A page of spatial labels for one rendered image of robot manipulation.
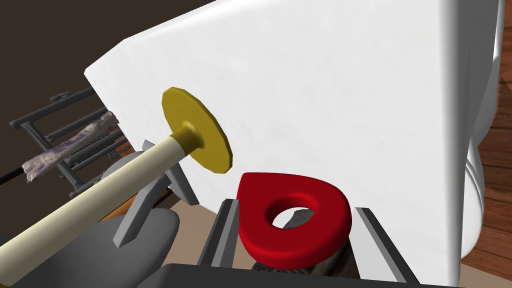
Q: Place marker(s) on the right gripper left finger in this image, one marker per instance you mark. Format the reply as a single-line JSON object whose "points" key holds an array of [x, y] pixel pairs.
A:
{"points": [[224, 236]]}

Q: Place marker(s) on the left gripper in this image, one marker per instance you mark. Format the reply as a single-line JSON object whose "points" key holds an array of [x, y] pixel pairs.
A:
{"points": [[92, 256]]}

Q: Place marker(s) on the white toilet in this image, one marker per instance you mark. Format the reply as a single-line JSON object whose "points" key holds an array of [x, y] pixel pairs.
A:
{"points": [[320, 100]]}

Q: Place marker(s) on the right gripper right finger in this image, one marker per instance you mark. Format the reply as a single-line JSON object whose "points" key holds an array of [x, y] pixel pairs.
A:
{"points": [[374, 248]]}

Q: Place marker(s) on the dark grey towel rack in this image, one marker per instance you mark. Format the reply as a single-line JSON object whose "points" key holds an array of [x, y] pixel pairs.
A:
{"points": [[36, 132]]}

